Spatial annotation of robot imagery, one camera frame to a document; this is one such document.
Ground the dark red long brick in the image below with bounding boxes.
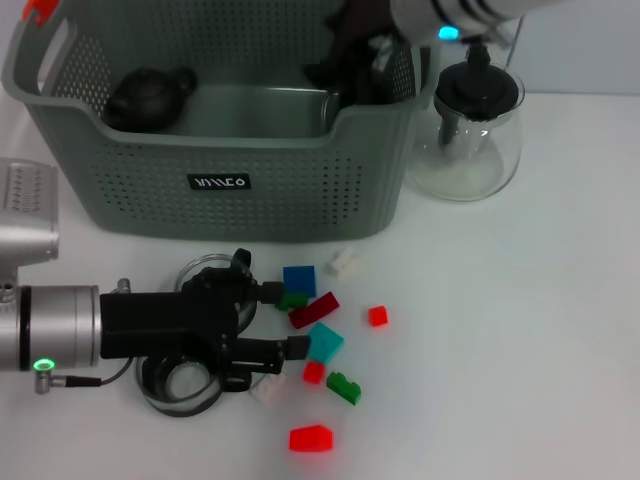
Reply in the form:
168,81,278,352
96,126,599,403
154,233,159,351
287,292,341,330

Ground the grey-green perforated storage bin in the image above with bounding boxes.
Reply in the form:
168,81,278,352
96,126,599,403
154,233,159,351
0,0,444,246

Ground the white toy brick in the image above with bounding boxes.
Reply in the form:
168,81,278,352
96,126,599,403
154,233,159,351
322,246,359,277

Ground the left arm cable with plug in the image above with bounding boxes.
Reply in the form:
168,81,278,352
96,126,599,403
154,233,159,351
33,359,144,396

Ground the black glass teapot lid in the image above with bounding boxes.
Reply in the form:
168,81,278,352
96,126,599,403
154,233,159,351
433,44,521,147

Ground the blue square flat brick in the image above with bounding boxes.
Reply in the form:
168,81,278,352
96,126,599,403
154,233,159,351
282,264,317,299

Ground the translucent white brick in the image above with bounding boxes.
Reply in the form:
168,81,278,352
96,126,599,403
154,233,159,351
249,372,290,406

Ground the orange bin handle clip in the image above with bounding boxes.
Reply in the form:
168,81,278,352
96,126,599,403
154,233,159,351
22,0,60,26

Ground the teal square flat brick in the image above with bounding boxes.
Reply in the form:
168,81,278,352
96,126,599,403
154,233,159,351
305,321,345,364

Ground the green toy brick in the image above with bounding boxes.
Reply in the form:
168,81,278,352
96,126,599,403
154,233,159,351
273,292,309,311
325,372,362,406

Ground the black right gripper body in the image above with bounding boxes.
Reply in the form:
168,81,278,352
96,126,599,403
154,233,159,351
324,0,417,107

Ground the black clay teapot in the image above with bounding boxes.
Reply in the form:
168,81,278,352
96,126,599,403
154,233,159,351
103,65,199,134

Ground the large red toy brick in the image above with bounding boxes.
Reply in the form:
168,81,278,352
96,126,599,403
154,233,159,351
288,423,335,454

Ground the clear glass teapot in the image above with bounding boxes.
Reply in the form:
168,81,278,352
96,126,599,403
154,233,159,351
403,44,526,203

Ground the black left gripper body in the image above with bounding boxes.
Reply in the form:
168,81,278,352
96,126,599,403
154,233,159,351
99,267,261,376

